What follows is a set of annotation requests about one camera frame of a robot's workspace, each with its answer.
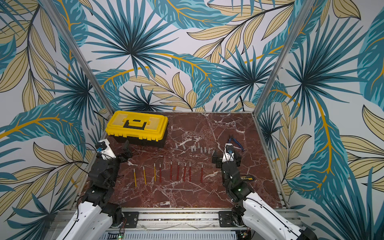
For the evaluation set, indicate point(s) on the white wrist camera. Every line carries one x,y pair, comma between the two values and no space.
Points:
104,150
229,153

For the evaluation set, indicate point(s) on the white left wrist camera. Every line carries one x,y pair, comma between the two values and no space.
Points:
104,150

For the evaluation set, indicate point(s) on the yellow black plastic toolbox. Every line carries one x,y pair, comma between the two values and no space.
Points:
138,128

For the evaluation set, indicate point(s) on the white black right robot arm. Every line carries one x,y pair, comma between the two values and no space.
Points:
250,210

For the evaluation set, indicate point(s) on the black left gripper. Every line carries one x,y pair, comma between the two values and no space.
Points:
127,151

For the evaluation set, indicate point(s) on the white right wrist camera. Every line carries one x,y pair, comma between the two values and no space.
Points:
229,153

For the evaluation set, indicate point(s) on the yellow black utility knife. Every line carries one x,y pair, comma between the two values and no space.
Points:
248,178

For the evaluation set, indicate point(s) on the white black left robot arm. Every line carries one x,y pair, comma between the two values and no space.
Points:
95,214

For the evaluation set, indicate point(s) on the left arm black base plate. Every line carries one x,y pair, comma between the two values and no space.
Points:
127,219

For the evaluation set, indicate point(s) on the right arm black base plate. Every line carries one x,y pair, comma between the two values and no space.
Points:
229,219

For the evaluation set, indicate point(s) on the gold carving knife reversed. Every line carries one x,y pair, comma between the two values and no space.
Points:
144,175

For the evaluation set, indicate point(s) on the gold carving knife capped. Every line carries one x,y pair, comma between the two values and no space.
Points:
155,173

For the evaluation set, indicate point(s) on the aluminium front frame rail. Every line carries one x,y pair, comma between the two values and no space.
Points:
150,219

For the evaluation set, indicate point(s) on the red carving knife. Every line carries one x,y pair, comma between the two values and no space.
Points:
178,171
185,172
190,172
171,170

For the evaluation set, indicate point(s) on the blue handled pliers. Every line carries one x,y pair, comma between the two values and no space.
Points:
231,139

